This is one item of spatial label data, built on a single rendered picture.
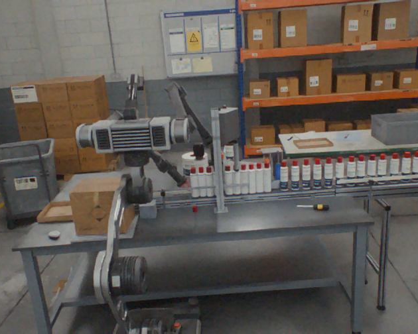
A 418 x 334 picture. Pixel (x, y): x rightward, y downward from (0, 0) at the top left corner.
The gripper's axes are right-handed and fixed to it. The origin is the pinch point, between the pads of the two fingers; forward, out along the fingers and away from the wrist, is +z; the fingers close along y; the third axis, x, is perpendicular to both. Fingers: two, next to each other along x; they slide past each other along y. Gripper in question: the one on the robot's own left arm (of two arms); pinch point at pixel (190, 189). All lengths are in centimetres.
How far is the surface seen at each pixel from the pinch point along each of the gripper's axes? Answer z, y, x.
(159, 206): -6.2, -5.0, 21.8
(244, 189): 24.3, -3.3, -27.8
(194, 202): 7.5, -5.5, 2.4
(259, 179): 25.9, -3.1, -40.0
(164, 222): -2.3, -27.9, 19.5
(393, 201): 208, 159, -114
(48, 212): -52, 4, 83
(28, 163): -88, 170, 148
